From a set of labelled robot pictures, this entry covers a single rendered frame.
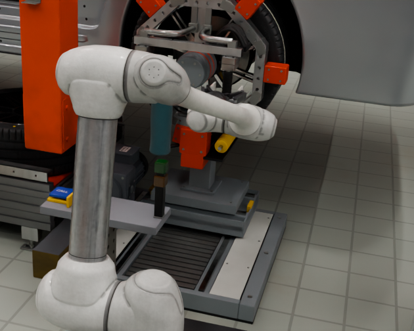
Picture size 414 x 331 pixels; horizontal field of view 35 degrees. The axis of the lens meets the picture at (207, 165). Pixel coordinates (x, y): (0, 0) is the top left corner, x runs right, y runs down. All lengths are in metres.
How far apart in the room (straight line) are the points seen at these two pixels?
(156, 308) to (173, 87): 0.55
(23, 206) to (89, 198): 1.24
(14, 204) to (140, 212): 0.77
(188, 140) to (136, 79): 1.25
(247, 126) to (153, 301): 0.66
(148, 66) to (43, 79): 1.05
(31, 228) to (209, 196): 0.80
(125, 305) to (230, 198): 1.38
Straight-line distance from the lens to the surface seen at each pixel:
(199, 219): 2.98
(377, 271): 3.07
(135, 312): 1.71
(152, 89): 1.58
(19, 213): 2.96
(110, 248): 2.45
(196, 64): 2.57
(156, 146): 2.74
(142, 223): 2.27
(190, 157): 2.84
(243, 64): 2.95
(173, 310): 1.72
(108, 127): 1.68
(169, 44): 2.54
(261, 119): 2.11
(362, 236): 3.34
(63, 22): 2.52
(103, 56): 1.65
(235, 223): 2.95
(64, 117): 2.61
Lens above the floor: 1.52
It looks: 23 degrees down
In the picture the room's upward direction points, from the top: 4 degrees clockwise
